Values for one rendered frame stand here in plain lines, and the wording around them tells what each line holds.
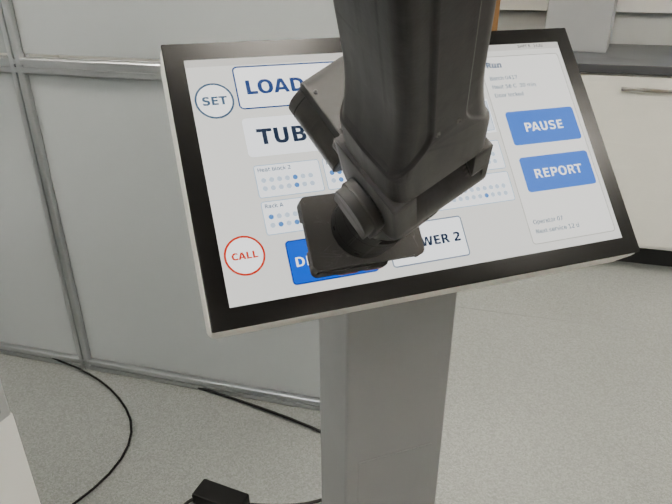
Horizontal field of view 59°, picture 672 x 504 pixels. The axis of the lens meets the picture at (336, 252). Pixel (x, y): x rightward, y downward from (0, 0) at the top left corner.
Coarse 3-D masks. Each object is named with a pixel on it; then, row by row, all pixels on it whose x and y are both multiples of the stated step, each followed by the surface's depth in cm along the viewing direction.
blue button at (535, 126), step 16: (512, 112) 72; (528, 112) 73; (544, 112) 73; (560, 112) 74; (512, 128) 71; (528, 128) 72; (544, 128) 73; (560, 128) 73; (576, 128) 74; (528, 144) 71
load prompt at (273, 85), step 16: (272, 64) 65; (288, 64) 66; (304, 64) 66; (320, 64) 67; (240, 80) 64; (256, 80) 64; (272, 80) 65; (288, 80) 65; (304, 80) 66; (240, 96) 63; (256, 96) 64; (272, 96) 64; (288, 96) 65
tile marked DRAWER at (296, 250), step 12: (288, 240) 60; (300, 240) 61; (288, 252) 60; (300, 252) 60; (288, 264) 60; (300, 264) 60; (300, 276) 60; (312, 276) 60; (336, 276) 61; (348, 276) 61
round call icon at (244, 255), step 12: (228, 240) 59; (240, 240) 59; (252, 240) 59; (228, 252) 58; (240, 252) 59; (252, 252) 59; (264, 252) 59; (228, 264) 58; (240, 264) 58; (252, 264) 59; (264, 264) 59; (228, 276) 58; (240, 276) 58
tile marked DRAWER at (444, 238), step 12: (456, 216) 66; (420, 228) 65; (432, 228) 65; (444, 228) 65; (456, 228) 66; (432, 240) 65; (444, 240) 65; (456, 240) 65; (432, 252) 64; (444, 252) 65; (456, 252) 65; (468, 252) 65; (396, 264) 63; (408, 264) 63
